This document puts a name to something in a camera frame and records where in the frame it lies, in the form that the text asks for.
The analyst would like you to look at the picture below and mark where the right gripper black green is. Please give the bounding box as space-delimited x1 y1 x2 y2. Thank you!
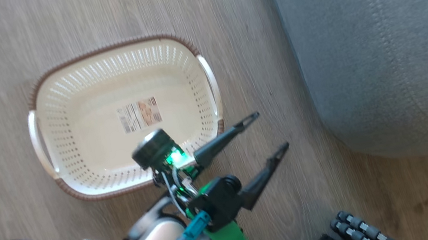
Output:
128 107 299 229

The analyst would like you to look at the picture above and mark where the grey fabric sofa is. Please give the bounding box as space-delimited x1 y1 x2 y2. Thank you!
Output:
265 0 428 178

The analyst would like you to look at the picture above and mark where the printed paper basket label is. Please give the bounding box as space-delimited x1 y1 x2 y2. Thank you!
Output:
115 96 164 136

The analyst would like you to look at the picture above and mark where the cream perforated laundry basket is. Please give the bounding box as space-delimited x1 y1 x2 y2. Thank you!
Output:
16 26 235 211

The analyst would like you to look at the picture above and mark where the teal cable connector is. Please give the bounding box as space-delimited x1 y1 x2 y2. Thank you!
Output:
168 210 214 240

